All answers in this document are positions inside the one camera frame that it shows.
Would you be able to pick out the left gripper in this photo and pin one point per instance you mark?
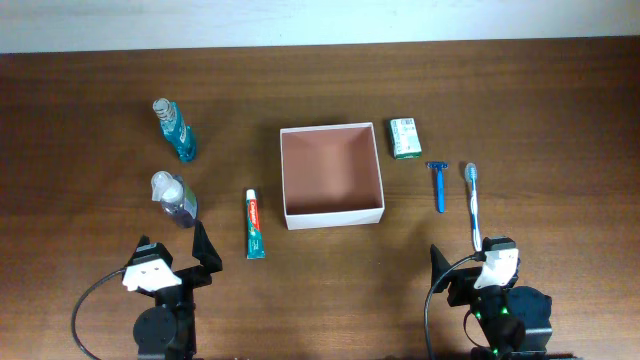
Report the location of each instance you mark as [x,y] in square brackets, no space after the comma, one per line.
[208,259]

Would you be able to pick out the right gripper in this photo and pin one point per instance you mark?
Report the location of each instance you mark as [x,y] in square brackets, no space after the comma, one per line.
[462,280]

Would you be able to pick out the purple soap pump bottle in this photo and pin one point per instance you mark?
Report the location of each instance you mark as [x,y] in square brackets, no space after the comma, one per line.
[175,197]

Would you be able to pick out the green mouthwash bottle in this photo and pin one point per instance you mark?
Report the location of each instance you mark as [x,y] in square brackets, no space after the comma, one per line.
[175,130]

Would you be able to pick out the green white soap box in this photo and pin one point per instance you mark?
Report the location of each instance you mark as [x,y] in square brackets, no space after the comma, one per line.
[404,138]

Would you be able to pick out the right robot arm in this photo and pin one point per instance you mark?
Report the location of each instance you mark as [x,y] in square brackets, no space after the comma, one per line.
[515,320]

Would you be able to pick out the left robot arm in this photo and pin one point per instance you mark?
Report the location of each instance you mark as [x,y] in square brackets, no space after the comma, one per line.
[167,330]

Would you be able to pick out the Colgate toothpaste tube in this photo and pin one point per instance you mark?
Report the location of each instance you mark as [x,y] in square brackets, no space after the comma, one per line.
[255,245]

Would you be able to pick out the blue disposable razor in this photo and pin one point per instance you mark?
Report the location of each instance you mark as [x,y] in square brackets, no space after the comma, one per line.
[439,167]

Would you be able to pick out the blue white toothbrush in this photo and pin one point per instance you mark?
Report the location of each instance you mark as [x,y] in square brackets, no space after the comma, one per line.
[471,176]

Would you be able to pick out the white open cardboard box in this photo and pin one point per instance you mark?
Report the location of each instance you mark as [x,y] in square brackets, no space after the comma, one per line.
[331,176]

